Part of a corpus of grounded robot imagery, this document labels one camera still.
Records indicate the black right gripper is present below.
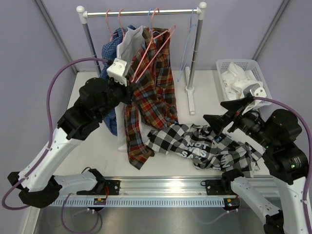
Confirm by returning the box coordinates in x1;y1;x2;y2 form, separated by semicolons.
203;96;276;149

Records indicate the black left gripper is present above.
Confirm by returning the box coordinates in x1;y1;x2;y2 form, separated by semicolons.
96;75;137;121

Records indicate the white linen shirt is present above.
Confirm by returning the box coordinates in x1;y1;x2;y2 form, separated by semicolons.
221;62;263;100

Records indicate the black white checked shirt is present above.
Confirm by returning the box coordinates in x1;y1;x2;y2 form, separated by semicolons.
146;124;262;177

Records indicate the pink hanger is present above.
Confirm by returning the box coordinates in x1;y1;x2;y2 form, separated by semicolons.
106;9;119;42
131;7;176;83
118;9;126;42

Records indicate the blue plastic hanger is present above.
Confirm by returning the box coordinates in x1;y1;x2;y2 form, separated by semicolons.
177;7;197;82

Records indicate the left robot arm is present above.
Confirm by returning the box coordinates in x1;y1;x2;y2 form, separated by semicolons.
8;78;137;208

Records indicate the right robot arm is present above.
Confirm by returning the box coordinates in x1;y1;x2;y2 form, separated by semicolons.
204;95;312;234

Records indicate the red brown plaid shirt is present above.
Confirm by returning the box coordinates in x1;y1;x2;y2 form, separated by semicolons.
124;28;178;170

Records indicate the blue checked shirt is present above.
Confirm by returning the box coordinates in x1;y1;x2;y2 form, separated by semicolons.
100;28;128;136

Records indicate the white hanging shirt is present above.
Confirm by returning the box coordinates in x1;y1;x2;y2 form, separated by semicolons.
115;25;144;152

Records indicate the blue hanger on rack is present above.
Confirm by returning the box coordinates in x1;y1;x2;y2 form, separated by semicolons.
147;8;166;53

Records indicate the white plastic basket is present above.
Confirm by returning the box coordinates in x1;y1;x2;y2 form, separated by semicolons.
216;59;272;101

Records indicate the metal clothes rack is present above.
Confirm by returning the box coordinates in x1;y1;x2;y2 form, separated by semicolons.
76;2;207;115

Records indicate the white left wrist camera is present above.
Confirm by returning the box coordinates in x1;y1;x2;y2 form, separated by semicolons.
107;58;127;87

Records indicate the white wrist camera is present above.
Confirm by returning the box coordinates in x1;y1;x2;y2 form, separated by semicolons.
107;58;127;87
243;83;267;112

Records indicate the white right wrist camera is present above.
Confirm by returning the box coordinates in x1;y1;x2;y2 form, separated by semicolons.
243;83;267;112

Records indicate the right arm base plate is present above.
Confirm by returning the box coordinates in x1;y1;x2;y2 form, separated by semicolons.
200;179;237;196

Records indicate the white slotted cable duct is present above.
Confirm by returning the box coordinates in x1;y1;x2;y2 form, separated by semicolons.
52;197;226;207

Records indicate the aluminium mounting rail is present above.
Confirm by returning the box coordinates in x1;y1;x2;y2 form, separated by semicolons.
48;175;278;198

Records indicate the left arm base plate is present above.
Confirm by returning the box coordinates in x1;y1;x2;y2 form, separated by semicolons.
76;179;120;195

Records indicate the purple floor cable left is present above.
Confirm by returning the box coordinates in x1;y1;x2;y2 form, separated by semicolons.
60;192;103;232

